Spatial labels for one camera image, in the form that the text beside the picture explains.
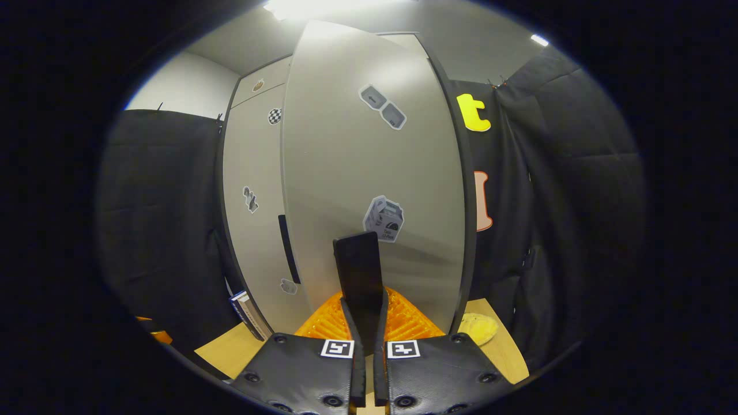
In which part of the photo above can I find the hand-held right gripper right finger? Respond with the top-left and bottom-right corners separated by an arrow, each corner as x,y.
374,287 -> 514,415

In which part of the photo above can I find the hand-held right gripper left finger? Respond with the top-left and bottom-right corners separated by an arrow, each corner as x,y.
231,285 -> 367,415

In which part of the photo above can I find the black door handle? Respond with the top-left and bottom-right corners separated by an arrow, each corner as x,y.
333,232 -> 386,346
278,214 -> 302,284

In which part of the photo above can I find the grey shoe cabinet door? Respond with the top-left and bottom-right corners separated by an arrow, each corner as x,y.
222,84 -> 315,341
280,20 -> 479,338

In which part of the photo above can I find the grey double-door shoe cabinet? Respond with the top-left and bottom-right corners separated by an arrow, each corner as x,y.
216,20 -> 479,346

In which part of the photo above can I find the blue white book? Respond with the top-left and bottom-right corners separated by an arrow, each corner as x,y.
238,290 -> 273,341
229,291 -> 263,342

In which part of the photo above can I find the yellow cloth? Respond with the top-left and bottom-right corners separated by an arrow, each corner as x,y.
458,312 -> 500,346

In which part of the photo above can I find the black backdrop cloth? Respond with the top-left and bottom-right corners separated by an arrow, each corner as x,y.
95,46 -> 646,369

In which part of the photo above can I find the large ceiling light panel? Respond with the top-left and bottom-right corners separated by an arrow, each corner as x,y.
262,0 -> 416,22

